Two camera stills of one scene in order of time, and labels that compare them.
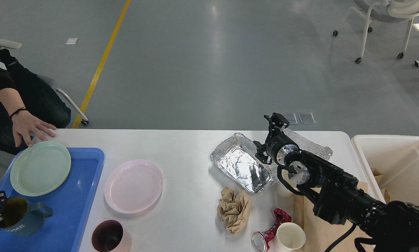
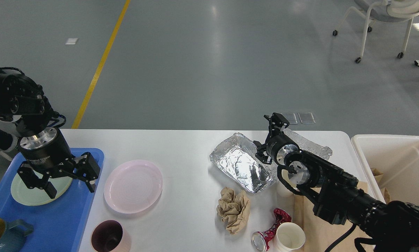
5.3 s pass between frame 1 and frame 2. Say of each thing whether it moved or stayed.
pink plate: stayed
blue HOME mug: moved
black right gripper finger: stayed
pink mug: stayed
